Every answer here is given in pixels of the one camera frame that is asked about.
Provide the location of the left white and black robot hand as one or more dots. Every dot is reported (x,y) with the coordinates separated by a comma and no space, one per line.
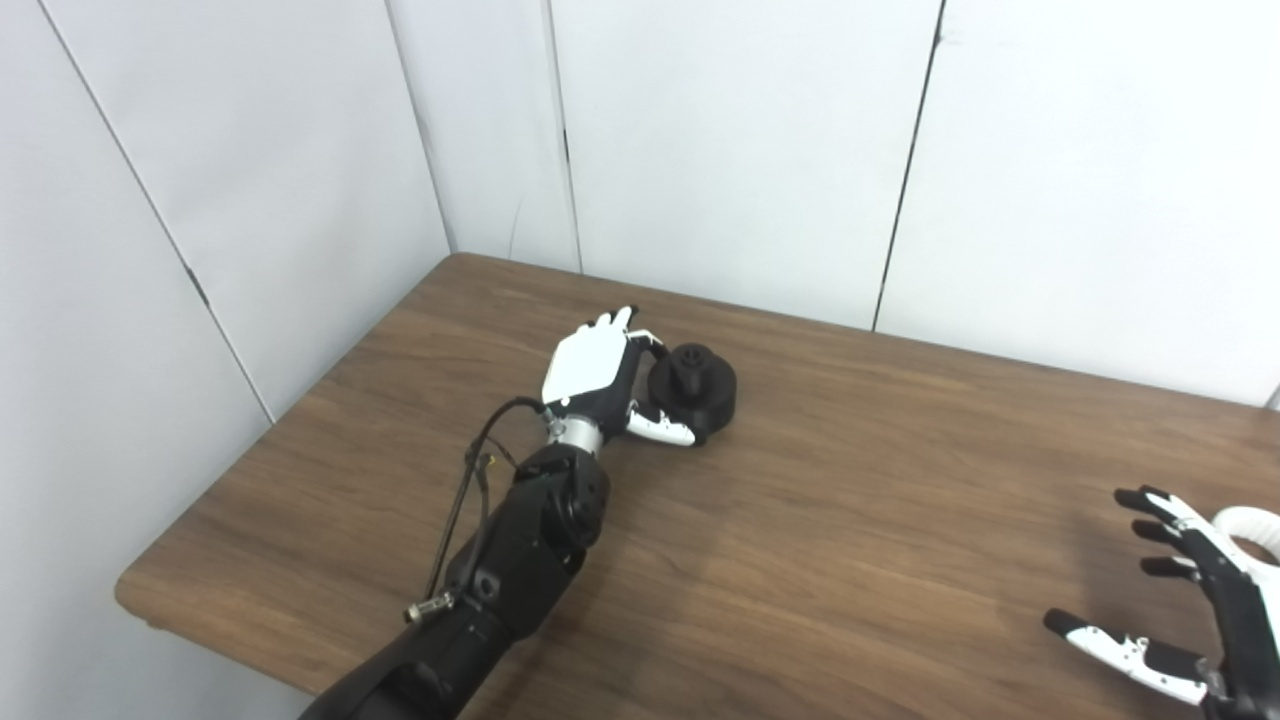
(590,375)

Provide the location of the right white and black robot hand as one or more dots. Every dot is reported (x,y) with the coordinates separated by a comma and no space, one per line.
(1210,600)

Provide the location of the round black part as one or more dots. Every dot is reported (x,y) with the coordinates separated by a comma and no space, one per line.
(695,390)

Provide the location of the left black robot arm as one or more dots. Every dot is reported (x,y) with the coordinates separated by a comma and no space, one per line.
(500,570)

